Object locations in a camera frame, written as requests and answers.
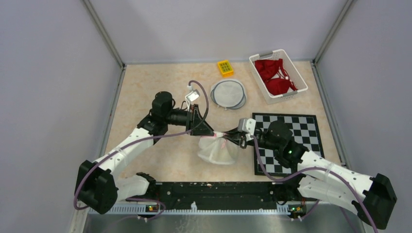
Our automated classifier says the red satin bra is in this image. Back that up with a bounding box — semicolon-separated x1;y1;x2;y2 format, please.
255;59;298;96

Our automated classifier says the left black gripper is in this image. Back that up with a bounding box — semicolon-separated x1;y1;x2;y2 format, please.
164;103;214;136

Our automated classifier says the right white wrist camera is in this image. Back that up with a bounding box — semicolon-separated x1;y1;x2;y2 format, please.
237;118;256;135

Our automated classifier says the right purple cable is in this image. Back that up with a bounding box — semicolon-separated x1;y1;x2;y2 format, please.
251;135;380;233

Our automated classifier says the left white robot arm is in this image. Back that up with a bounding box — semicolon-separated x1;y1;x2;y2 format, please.
74;89;214;214

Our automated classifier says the black white checkerboard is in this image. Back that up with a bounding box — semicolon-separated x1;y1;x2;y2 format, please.
252;112;325;177

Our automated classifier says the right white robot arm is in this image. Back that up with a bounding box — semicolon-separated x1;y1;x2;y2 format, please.
223;118;397;232

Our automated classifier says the white plastic basket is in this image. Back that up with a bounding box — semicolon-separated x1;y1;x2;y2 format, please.
249;49;308;104

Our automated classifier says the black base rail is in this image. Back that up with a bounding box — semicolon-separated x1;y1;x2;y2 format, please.
136;182;310;213

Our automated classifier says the yellow toy block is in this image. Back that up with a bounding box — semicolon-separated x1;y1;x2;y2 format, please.
217;60;234;78

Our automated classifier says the white toothed cable strip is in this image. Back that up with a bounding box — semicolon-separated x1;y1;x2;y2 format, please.
106;204;290;216

